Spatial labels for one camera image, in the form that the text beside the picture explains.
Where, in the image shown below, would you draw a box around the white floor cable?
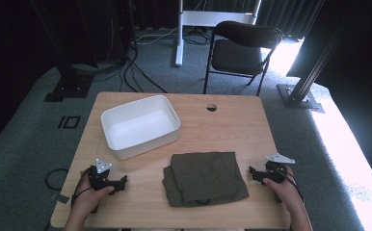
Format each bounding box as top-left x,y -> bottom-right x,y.
135,26 -> 179,45

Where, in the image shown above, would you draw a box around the grey tape piece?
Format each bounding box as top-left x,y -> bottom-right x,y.
55,192 -> 71,205

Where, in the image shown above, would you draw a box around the white plastic bin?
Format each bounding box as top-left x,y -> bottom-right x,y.
100,94 -> 182,161

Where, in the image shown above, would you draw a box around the person's right hand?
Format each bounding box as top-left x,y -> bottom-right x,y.
261,165 -> 300,214

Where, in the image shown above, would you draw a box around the black folding chair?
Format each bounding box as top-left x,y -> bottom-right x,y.
202,20 -> 285,97

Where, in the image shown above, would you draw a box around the black metal post with plate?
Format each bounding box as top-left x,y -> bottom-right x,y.
277,0 -> 359,115

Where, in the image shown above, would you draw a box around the person's left hand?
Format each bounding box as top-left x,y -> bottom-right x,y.
76,174 -> 116,214

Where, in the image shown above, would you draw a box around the black cable loop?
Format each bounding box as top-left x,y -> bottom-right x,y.
44,167 -> 69,192

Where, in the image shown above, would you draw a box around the left hand-held gripper cable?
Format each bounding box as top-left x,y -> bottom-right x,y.
70,168 -> 93,208

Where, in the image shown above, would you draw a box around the dark equipment rack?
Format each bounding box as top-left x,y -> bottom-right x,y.
77,0 -> 138,64

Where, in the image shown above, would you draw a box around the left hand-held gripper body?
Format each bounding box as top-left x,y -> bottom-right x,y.
88,158 -> 119,193

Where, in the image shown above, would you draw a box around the black stand with square base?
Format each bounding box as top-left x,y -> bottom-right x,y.
29,0 -> 95,103

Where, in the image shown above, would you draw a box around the white metal stand frame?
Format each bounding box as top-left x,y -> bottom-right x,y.
173,0 -> 262,67

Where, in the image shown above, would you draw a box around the olive green pants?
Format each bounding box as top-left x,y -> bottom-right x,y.
162,151 -> 251,208

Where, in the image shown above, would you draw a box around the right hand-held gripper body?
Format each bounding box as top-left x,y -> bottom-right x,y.
259,153 -> 296,186

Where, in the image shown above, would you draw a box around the right hand-held gripper cable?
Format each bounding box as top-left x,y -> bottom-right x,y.
276,167 -> 306,204

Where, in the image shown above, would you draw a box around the black floor cables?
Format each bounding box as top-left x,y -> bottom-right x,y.
119,57 -> 169,94

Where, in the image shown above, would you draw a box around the hand-held gripper cable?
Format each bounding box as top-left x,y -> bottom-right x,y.
70,168 -> 93,208
276,167 -> 306,204

